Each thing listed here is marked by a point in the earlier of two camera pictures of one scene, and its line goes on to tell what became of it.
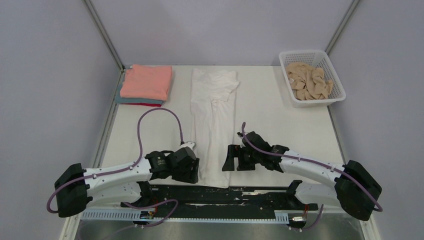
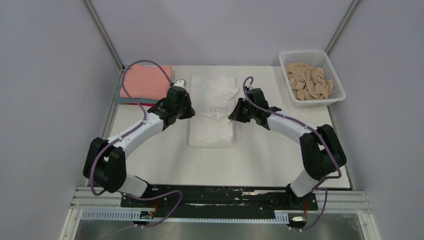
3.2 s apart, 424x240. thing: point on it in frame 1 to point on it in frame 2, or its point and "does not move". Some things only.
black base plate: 202,198 does not move
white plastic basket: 310,79 does not move
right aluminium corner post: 341,25 does not move
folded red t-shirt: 145,104 does not move
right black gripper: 233,151 to 236,115
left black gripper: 192,176 to 190,112
